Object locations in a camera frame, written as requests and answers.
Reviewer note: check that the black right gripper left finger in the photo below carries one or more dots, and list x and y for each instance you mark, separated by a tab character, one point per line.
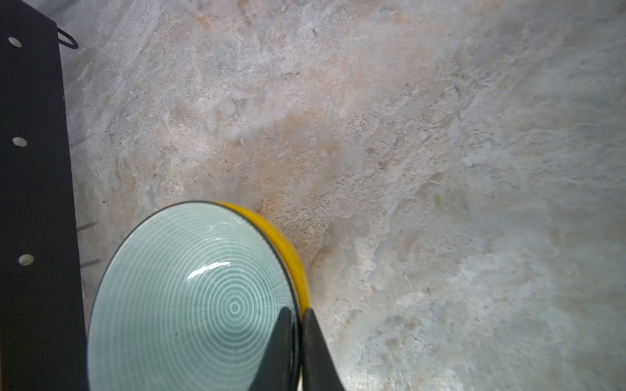
275	371

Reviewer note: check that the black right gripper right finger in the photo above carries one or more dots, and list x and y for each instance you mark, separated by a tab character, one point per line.
319	372

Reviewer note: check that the yellow bowl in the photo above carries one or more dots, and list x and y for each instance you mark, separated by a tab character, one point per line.
287	253

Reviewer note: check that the teal striped bowl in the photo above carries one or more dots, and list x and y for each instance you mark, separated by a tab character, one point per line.
188	302

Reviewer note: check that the black wire dish rack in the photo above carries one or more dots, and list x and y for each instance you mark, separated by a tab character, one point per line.
43	335

